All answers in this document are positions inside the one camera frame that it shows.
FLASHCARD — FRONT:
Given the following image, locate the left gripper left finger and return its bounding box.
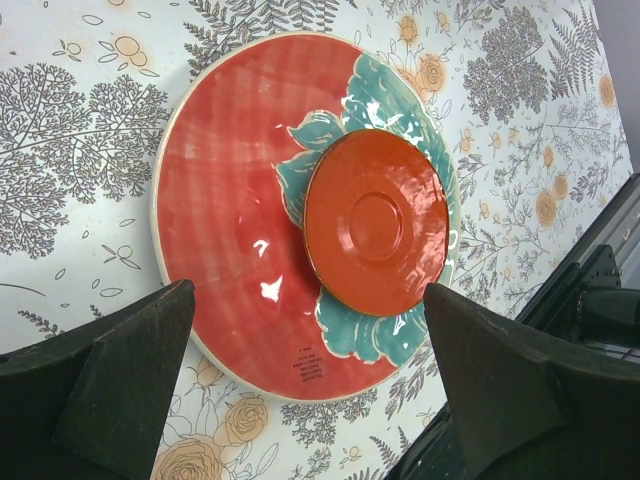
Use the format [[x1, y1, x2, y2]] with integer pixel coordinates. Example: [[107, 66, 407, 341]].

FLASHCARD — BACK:
[[1, 280, 196, 479]]

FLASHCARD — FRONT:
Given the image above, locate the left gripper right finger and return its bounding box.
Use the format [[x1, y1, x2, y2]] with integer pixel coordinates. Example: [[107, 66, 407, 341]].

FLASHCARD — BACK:
[[424, 284, 639, 479]]

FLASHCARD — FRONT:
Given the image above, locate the small orange saucer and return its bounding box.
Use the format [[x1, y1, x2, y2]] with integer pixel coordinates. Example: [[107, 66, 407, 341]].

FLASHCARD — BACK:
[[303, 129, 449, 317]]

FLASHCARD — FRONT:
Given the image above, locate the floral patterned table mat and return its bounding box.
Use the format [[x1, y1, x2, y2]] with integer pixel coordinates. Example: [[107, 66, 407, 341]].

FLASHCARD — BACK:
[[1, 1, 632, 479]]

